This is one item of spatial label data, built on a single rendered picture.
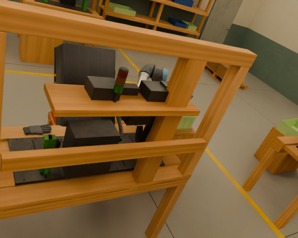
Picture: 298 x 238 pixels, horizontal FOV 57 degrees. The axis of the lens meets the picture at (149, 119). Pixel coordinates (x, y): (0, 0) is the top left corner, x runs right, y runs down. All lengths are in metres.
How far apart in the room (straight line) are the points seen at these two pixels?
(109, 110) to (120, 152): 0.32
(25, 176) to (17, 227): 0.94
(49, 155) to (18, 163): 0.14
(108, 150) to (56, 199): 0.47
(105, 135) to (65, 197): 0.45
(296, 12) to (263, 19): 1.15
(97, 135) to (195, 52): 0.76
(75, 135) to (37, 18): 0.76
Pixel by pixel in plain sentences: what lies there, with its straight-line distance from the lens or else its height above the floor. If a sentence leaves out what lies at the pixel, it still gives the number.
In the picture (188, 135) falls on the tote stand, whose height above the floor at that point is 0.76.
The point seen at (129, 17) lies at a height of 0.81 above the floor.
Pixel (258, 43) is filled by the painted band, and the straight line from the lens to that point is 10.26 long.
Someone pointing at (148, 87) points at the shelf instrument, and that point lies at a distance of 1.58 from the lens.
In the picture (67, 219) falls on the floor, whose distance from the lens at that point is 2.80.
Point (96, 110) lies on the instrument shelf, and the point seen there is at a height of 1.54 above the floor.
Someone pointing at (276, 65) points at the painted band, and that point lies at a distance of 9.68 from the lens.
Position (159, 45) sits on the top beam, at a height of 1.90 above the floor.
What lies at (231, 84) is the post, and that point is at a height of 1.72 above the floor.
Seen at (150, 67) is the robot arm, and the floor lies 1.47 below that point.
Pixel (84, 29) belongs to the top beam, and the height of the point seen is 1.91.
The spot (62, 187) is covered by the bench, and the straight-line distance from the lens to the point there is 1.84.
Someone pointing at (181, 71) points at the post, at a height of 1.77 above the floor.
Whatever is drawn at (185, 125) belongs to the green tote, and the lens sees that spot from 3.00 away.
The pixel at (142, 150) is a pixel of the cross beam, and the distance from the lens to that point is 1.68.
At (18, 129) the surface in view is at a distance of 2.21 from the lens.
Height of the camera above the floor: 2.24
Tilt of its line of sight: 29 degrees down
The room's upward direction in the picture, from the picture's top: 21 degrees clockwise
